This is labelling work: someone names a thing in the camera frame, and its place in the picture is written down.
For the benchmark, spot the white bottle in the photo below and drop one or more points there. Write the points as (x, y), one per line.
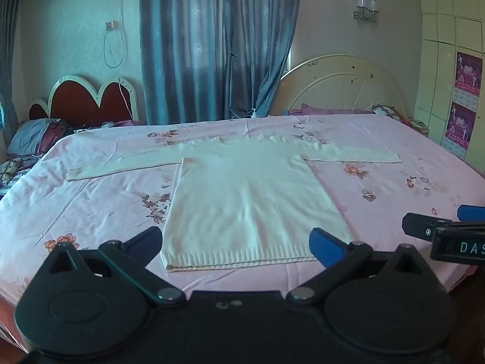
(253, 113)

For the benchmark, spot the blue pillow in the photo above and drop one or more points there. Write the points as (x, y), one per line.
(30, 134)

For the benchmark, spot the blue patterned curtain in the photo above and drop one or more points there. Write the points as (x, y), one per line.
(212, 45)

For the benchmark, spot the pink pillow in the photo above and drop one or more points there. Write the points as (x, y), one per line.
(326, 110)

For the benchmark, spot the grey side curtain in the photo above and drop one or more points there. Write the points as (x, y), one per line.
(7, 64)

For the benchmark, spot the white knit sweater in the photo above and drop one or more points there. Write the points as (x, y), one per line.
(246, 197)

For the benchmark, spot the bedside clutter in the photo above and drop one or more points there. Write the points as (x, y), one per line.
(420, 126)

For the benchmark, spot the wall socket plug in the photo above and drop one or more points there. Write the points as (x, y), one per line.
(111, 25)

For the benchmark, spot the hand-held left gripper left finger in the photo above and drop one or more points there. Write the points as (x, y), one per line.
(148, 240)

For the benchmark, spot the pink floral bedsheet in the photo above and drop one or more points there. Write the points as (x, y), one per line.
(94, 197)

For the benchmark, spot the purple cloth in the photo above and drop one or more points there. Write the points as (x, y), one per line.
(127, 123)

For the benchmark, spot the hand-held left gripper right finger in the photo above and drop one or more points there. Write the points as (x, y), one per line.
(326, 246)

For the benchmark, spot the floral pillow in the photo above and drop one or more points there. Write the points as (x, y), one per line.
(386, 112)

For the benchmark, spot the floral patterned quilt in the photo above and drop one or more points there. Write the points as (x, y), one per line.
(13, 170)

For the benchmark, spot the purple wall poster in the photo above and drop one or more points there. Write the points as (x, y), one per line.
(460, 125)
(469, 72)

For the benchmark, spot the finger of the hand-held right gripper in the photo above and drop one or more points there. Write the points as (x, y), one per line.
(418, 224)
(471, 213)

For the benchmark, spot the cream round headboard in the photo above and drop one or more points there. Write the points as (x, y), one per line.
(341, 83)

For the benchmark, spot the red heart-shaped headboard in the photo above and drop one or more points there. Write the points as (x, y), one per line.
(113, 102)

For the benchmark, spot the wall lamp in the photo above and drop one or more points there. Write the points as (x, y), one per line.
(365, 7)

